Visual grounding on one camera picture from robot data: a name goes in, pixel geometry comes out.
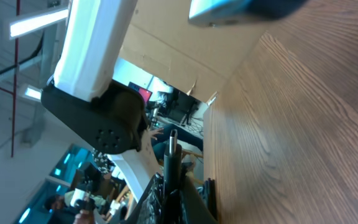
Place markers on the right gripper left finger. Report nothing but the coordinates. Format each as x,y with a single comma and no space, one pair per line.
150,206

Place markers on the red-screen monitor in background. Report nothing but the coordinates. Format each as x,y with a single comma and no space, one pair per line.
145,94

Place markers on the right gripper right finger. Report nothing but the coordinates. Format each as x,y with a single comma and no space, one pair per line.
193,210

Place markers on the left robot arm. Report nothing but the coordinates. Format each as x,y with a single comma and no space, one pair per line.
83,95

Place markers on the ceiling light fixture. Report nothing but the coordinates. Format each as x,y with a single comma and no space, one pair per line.
27,23

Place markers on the seated person in background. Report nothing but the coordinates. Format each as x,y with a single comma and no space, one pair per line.
160,136

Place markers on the blue-screen smartphone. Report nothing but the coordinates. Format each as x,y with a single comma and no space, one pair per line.
215,13

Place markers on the red vertical pipe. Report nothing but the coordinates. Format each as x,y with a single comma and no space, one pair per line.
14,95

